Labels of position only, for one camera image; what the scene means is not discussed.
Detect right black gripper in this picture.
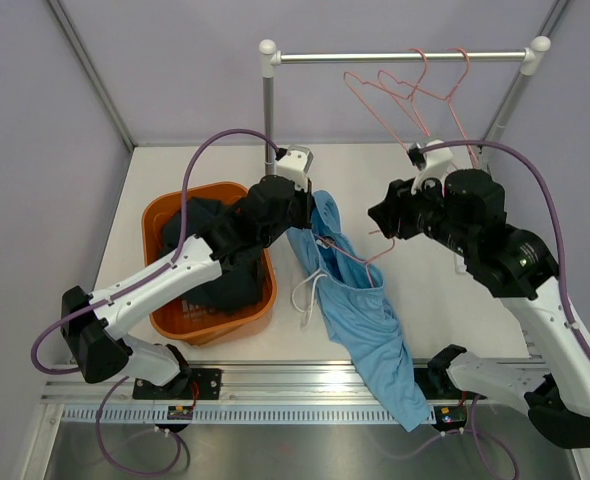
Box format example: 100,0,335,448
368,168,476,258

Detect dark navy shorts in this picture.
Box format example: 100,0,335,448
179,197,265,314

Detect pink hanger of blue shorts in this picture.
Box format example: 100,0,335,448
314,234,396,288

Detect light blue shorts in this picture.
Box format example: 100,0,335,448
286,190,430,432

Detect pink hanger of navy shorts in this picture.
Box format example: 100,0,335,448
342,48,430,151

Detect pink hanger of green shorts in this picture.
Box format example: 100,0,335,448
377,47,471,140

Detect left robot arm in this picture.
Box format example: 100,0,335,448
61,175,314,399

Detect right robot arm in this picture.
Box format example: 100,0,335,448
368,169,590,449

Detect orange plastic laundry basket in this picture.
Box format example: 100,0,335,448
141,192,277,346

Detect white metal clothes rack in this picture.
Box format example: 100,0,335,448
259,36,551,180

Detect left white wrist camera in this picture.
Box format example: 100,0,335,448
275,145,314,192

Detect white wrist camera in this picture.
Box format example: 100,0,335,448
408,140,454,195
275,145,314,192

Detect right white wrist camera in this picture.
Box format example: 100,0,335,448
408,140,454,195

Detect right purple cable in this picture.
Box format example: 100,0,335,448
374,139,590,479

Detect purple cable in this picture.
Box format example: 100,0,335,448
374,139,590,479
30,128,286,474

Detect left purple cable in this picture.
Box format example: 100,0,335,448
30,128,286,474

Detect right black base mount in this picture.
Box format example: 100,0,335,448
414,366,475,401

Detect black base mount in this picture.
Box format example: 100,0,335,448
414,366,475,401
132,368,223,401

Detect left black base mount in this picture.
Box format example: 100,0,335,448
132,368,223,401

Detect aluminium rail frame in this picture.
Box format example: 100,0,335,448
39,309,584,406

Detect slotted grey cable duct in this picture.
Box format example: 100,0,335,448
62,405,469,425

